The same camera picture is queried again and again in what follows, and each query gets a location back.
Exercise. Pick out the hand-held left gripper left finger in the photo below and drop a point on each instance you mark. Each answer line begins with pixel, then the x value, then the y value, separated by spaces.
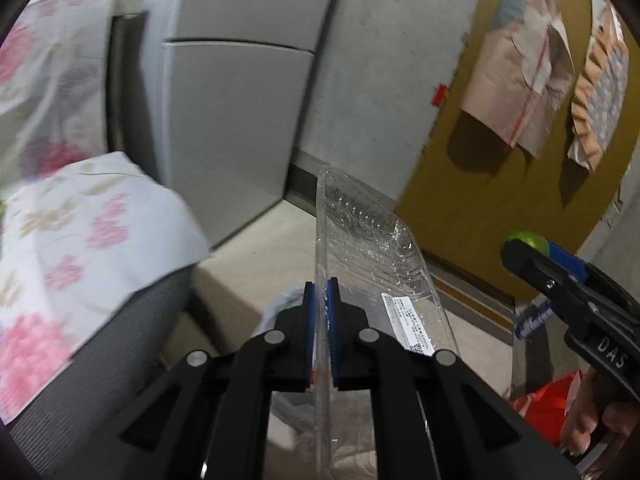
pixel 310 310

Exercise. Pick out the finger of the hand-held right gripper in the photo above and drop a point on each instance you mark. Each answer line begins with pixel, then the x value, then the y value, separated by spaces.
pixel 567 260
pixel 530 270

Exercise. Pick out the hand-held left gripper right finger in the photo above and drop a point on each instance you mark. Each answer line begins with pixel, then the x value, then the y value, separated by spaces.
pixel 334 320

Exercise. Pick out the clear plastic tray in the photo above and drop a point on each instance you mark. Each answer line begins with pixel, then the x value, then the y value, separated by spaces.
pixel 370 260

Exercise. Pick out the person's right hand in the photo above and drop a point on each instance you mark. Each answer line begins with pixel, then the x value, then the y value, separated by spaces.
pixel 580 420

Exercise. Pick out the blue white tube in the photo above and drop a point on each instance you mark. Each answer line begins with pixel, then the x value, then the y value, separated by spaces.
pixel 532 322

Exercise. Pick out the red plastic bag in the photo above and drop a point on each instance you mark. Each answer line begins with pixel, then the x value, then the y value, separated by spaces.
pixel 540 405

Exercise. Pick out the hanging orange patterned bag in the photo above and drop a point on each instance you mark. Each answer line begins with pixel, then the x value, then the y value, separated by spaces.
pixel 600 90

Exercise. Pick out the white cabinet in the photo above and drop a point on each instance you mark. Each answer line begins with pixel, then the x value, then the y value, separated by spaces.
pixel 225 110

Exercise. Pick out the floral printed cloth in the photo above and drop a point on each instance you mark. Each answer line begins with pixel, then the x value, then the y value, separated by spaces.
pixel 100 220

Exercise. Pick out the red wall hook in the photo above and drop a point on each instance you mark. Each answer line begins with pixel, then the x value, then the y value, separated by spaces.
pixel 440 95

